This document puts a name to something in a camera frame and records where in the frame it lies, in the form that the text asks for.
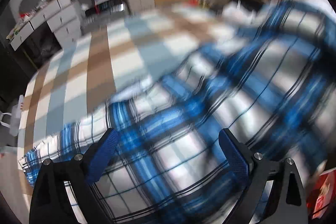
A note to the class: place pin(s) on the red packet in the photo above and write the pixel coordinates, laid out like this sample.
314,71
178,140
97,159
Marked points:
322,196

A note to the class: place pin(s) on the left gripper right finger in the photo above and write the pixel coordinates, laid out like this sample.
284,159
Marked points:
286,202

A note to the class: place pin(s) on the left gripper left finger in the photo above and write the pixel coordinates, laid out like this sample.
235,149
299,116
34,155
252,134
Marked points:
50,202

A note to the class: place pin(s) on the white drawer dresser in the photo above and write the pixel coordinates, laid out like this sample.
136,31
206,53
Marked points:
62,18

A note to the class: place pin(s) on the black red box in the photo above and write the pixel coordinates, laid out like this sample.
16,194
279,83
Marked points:
100,6

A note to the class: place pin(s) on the checkered bed sheet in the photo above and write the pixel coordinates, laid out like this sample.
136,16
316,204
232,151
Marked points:
64,104

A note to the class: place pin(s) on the blue white plaid garment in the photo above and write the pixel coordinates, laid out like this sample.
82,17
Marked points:
272,85

